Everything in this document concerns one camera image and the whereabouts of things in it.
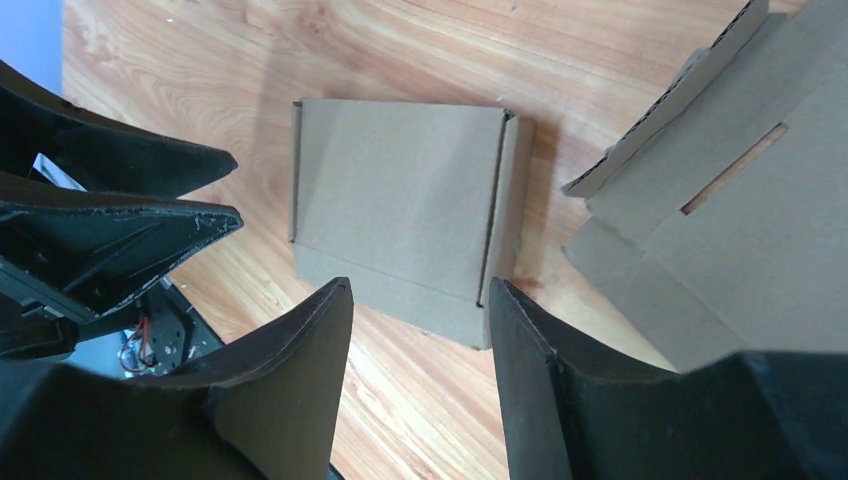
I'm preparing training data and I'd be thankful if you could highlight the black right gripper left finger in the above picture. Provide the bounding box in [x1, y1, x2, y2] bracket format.
[1, 277, 353, 479]

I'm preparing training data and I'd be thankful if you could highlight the brown cardboard box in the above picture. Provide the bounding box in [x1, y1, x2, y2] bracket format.
[289, 98, 535, 350]

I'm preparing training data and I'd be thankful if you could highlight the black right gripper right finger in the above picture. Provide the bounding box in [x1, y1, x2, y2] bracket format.
[488, 278, 847, 479]

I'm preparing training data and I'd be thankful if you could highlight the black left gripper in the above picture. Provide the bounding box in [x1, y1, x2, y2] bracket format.
[1, 64, 243, 360]

